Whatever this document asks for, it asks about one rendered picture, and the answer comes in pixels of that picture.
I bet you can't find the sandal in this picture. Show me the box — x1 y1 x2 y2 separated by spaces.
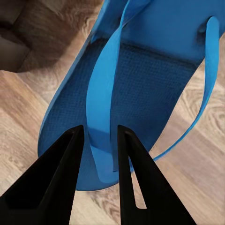
37 0 225 191

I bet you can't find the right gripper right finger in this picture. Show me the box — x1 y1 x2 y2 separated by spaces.
117 125 197 225

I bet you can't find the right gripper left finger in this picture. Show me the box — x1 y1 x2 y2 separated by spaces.
0 125 84 225

